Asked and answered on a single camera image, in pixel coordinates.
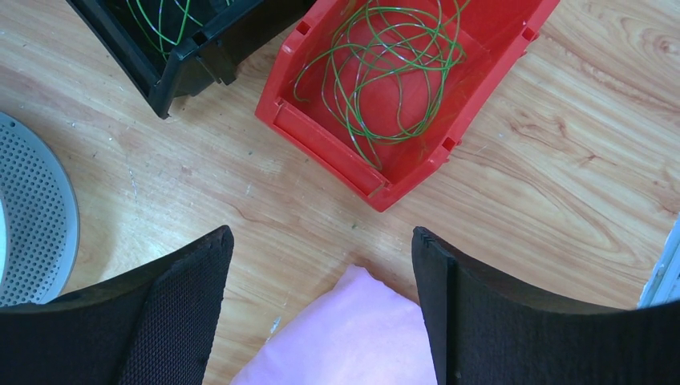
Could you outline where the pink cloth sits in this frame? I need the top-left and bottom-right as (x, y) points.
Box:
(232, 265), (437, 384)

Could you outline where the red plastic bin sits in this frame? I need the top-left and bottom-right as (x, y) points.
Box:
(255, 1), (557, 212)

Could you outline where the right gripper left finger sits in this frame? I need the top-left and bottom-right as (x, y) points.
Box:
(1, 225), (234, 384)

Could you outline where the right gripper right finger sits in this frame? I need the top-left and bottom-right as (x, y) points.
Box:
(411, 227), (679, 384)

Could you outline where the grey filament spool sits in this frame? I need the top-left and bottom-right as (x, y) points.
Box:
(1, 113), (80, 307)

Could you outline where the black plastic bin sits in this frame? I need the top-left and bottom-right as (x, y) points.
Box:
(69, 0), (313, 119)

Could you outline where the green wire in black bin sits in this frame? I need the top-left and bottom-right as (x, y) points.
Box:
(125, 0), (235, 57)

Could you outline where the green wire coil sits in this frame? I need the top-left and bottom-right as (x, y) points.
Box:
(293, 0), (472, 171)

